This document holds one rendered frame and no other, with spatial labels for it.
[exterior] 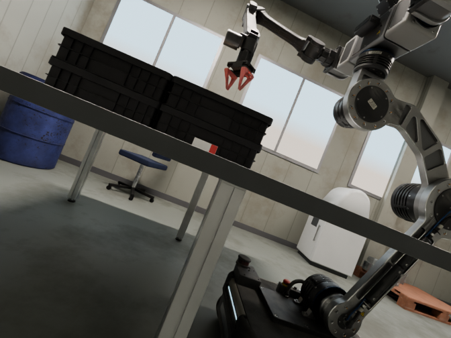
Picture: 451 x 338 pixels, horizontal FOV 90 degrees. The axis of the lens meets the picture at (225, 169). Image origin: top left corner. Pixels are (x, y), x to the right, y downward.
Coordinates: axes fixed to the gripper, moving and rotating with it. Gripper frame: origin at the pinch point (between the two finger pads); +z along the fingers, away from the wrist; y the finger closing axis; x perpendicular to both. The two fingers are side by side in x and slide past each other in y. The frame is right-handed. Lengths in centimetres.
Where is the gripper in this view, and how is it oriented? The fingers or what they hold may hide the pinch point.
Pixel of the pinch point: (233, 87)
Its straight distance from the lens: 93.4
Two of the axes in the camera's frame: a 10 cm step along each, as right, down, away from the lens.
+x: 5.8, 2.6, 7.7
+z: -3.5, 9.4, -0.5
